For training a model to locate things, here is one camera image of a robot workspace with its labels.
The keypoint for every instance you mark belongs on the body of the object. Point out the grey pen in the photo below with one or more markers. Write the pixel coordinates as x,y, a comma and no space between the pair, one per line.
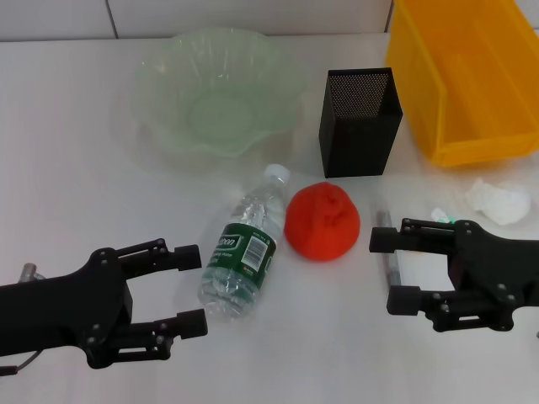
382,216

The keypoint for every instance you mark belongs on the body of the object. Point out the white paper ball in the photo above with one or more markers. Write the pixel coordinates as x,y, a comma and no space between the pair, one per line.
501,202

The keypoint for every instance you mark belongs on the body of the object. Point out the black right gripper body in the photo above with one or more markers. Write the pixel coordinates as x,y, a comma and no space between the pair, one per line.
501,273

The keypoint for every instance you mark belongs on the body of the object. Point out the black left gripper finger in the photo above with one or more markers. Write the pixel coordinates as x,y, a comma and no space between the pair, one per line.
185,257
191,323

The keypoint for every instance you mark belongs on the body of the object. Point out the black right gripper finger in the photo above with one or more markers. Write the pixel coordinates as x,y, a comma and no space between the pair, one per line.
404,299
383,240

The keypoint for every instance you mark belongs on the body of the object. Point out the red-orange knitted orange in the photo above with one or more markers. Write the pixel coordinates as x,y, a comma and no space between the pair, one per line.
320,227

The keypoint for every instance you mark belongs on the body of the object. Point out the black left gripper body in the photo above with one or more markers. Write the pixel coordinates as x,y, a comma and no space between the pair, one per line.
63,303

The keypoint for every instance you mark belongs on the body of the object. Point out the black mesh pen holder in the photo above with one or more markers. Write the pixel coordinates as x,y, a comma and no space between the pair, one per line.
358,139

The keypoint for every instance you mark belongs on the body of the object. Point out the clear water bottle green label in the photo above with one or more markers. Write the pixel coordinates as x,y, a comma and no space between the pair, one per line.
242,261

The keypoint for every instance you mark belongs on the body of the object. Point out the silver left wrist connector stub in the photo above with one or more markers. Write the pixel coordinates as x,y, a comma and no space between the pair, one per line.
28,270

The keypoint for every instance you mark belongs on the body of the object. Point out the yellow plastic bin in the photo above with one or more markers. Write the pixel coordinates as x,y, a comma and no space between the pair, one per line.
471,84

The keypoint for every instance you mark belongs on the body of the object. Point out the green utility knife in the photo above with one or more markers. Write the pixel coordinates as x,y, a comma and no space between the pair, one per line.
440,214

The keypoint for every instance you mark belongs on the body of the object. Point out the green glass fruit bowl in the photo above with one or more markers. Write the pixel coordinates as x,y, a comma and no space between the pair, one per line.
219,109

